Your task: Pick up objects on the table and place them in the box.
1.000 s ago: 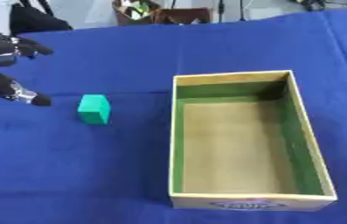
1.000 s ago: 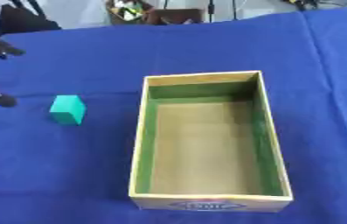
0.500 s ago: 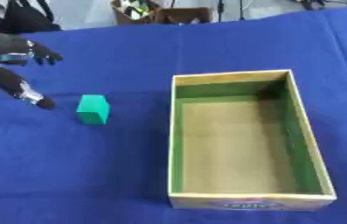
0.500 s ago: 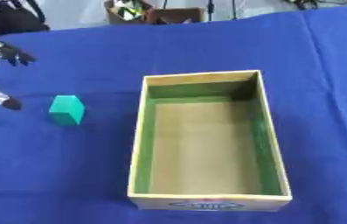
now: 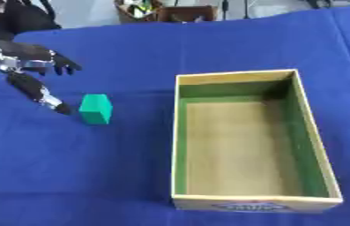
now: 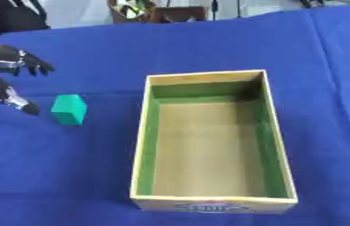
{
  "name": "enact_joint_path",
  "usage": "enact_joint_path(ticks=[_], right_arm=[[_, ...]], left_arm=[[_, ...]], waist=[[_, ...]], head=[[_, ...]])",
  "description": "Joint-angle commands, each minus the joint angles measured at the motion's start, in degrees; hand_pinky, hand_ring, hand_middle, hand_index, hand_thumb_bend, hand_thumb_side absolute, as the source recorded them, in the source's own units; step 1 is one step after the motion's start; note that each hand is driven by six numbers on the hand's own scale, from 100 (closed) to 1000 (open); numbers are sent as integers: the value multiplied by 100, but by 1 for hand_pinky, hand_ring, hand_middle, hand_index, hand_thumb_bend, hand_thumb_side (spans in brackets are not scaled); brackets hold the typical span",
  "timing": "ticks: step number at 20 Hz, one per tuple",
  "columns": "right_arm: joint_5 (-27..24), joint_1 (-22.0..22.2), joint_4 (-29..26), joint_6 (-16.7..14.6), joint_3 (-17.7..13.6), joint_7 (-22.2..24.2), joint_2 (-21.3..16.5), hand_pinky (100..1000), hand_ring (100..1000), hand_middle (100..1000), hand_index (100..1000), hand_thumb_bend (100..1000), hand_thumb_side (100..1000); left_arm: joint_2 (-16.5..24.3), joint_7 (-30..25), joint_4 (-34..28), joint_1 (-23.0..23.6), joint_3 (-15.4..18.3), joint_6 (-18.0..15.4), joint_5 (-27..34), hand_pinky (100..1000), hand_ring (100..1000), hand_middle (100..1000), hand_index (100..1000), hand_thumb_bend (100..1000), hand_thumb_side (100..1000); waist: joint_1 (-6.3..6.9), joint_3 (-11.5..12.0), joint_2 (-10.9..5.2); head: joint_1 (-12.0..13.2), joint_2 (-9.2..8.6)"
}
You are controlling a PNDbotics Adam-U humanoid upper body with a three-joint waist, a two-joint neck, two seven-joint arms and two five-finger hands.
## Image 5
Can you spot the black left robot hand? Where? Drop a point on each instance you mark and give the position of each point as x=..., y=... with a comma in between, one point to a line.
x=26, y=51

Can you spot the brown wooden box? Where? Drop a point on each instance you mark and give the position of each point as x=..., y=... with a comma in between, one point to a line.
x=187, y=13

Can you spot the tan cardboard box green inside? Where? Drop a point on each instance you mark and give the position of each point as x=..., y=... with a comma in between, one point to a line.
x=252, y=141

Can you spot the person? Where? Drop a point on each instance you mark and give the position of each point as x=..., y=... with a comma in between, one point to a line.
x=5, y=17

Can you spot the green rectangular block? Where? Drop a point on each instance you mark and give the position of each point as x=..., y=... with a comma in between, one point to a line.
x=96, y=108

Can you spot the brown basket with items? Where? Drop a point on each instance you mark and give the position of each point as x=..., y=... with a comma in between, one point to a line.
x=136, y=10

